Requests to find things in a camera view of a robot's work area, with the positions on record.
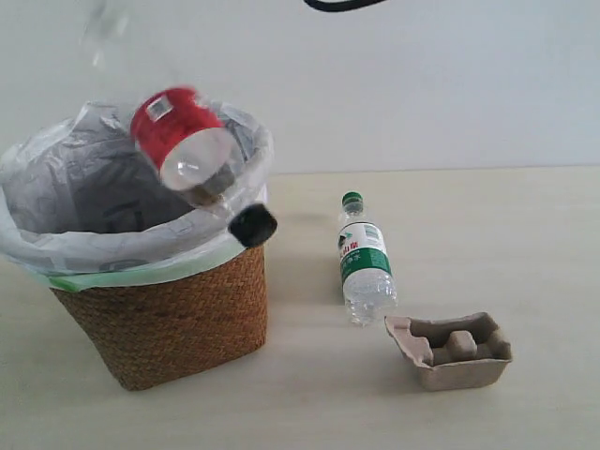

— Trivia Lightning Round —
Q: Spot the green label water bottle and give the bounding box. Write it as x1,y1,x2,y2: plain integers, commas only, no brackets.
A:
337,191,398,326

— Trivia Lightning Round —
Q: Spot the grey pulp cardboard tray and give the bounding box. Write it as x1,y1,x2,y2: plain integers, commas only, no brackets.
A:
384,312,513,391

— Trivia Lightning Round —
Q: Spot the white plastic bin liner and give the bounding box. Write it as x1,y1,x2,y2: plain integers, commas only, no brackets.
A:
1,101,274,293

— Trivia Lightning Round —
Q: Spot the black cable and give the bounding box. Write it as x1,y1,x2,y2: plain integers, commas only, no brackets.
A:
303,0,390,11

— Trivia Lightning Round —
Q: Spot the red label clear bottle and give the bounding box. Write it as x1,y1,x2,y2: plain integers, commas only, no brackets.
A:
82,1,278,248

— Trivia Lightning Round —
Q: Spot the woven wicker waste basket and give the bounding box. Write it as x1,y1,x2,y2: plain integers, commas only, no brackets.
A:
52,247,268,391

